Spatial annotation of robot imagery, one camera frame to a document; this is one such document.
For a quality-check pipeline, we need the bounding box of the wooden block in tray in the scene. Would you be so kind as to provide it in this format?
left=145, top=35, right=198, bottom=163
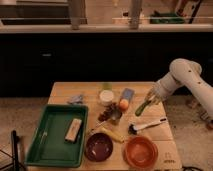
left=65, top=118, right=82, bottom=142

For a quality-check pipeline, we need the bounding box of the dark grape bunch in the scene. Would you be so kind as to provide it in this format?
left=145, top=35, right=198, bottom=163
left=98, top=103, right=117, bottom=122

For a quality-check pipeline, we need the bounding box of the white lidded cup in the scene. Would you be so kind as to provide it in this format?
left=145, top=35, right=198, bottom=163
left=99, top=90, right=114, bottom=106

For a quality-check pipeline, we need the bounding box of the purple bowl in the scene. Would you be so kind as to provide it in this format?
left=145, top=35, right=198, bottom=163
left=85, top=133, right=113, bottom=162

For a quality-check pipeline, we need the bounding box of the grey crumpled cloth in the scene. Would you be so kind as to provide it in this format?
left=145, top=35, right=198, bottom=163
left=67, top=94, right=83, bottom=105

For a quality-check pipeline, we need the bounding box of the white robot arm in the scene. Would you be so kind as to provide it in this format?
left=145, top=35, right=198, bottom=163
left=145, top=58, right=213, bottom=119

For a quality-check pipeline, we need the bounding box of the orange peach fruit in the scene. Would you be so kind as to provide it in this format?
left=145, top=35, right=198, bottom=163
left=119, top=99, right=129, bottom=112

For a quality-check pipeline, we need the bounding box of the white handled black brush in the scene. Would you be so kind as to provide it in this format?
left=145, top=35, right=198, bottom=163
left=128, top=117, right=167, bottom=135

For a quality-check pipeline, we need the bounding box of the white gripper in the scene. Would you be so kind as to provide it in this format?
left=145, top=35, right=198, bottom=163
left=145, top=79, right=174, bottom=105

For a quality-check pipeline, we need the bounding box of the green plastic tray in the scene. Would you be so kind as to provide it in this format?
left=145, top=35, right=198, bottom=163
left=25, top=105, right=88, bottom=168

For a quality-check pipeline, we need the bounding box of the black chair frame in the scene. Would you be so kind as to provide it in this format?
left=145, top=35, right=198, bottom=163
left=0, top=130, right=27, bottom=171

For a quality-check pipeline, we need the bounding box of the green bin in background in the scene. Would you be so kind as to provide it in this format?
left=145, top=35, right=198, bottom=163
left=150, top=11, right=184, bottom=24

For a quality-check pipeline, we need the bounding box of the metal measuring scoop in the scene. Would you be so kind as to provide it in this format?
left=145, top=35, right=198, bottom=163
left=90, top=110, right=122, bottom=132

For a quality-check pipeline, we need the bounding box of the red bowl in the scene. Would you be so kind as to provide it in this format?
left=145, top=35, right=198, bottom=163
left=123, top=136, right=158, bottom=171

